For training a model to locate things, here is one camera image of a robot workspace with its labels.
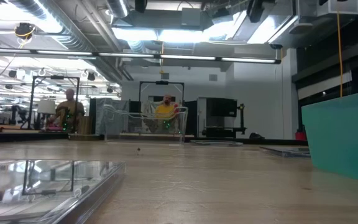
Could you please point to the black dome-shaped object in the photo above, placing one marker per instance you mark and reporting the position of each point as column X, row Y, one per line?
column 256, row 136

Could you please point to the white lampshade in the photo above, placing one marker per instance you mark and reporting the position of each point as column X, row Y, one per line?
column 46, row 106

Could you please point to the grey square vent grille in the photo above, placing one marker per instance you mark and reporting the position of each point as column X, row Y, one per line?
column 213, row 77
column 164, row 76

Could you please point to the brown cardboard box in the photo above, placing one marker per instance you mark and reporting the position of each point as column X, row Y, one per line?
column 85, row 125

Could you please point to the white rectangular box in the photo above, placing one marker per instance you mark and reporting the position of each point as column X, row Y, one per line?
column 337, row 7

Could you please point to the black neighbouring robot arm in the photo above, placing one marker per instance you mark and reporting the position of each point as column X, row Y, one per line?
column 67, row 123
column 166, row 124
column 14, row 115

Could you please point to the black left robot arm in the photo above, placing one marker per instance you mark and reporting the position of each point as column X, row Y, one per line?
column 141, row 5

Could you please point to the grey partition panel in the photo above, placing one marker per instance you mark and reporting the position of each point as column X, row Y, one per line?
column 99, row 115

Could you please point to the black equipment cabinet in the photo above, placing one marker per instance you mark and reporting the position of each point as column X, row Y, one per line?
column 222, row 107

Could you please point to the black rig frame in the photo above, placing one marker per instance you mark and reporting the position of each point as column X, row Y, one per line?
column 162, row 82
column 54, row 77

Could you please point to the black security camera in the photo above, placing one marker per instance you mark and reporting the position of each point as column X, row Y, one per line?
column 275, row 46

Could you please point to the grey junction box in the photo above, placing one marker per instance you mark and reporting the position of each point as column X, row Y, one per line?
column 191, row 17

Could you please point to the person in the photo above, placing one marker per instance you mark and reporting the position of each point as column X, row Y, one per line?
column 70, row 107
column 166, row 110

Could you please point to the long linear light fixture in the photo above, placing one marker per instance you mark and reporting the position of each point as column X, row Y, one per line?
column 126, row 55

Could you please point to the silver spiral air duct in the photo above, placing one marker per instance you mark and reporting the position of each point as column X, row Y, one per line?
column 118, row 7
column 73, row 37

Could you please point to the red container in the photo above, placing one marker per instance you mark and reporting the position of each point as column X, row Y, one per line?
column 300, row 136

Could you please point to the clear plastic bin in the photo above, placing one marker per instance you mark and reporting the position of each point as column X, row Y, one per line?
column 120, row 124

